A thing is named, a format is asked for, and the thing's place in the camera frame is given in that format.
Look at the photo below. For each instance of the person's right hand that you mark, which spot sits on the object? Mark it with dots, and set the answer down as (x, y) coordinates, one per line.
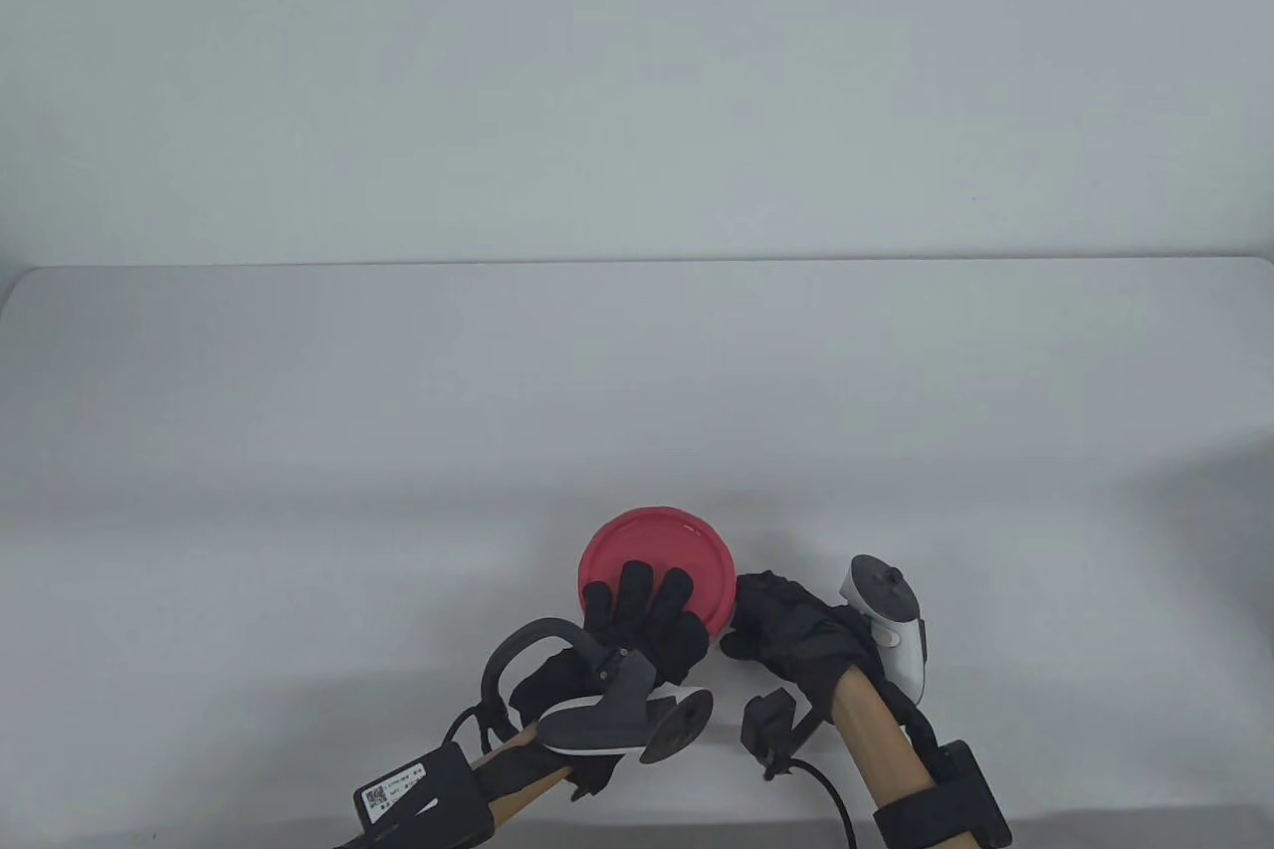
(796, 635)

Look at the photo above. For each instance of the black box with white label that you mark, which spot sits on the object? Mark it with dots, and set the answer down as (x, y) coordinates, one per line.
(423, 794)

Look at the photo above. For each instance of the large red container lid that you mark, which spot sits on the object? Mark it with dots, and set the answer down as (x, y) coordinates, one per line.
(647, 540)

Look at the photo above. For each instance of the plain black forearm box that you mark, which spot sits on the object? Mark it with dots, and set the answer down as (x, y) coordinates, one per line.
(975, 789)

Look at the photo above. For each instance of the black and white controller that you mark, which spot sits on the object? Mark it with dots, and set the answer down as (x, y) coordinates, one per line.
(607, 720)
(886, 590)

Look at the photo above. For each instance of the person's right forearm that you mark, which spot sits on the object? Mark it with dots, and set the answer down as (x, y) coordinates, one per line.
(881, 740)

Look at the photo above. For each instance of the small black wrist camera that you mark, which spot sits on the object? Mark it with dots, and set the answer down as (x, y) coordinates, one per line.
(771, 725)

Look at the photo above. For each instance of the person's left hand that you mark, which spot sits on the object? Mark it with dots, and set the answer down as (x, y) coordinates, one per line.
(657, 630)

